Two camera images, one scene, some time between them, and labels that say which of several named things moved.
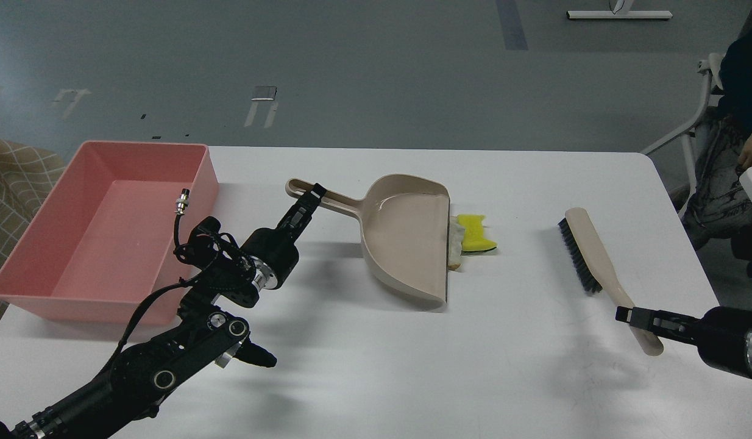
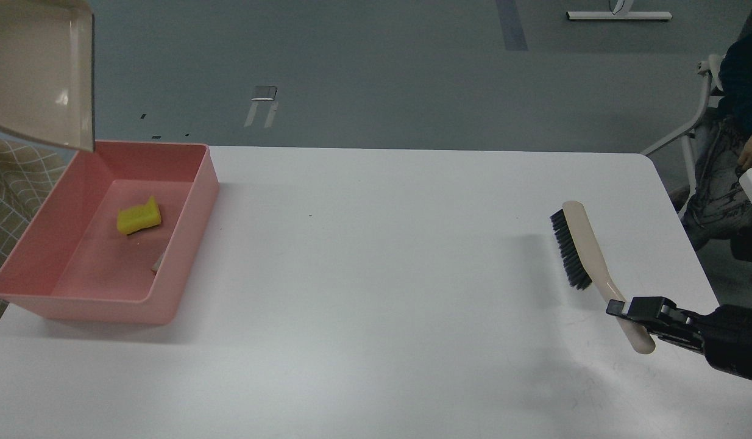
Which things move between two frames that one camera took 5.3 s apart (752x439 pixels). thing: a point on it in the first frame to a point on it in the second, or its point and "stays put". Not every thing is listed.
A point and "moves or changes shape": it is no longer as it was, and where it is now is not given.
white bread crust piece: x=456 y=236 to x=156 y=264
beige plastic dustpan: x=404 y=223 to x=39 y=70
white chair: x=712 y=65 stays put
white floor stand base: x=620 y=10 stays put
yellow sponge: x=474 y=240 to x=133 y=217
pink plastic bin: x=104 y=246 stays put
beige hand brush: x=598 y=272 moves or changes shape
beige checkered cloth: x=21 y=177 stays put
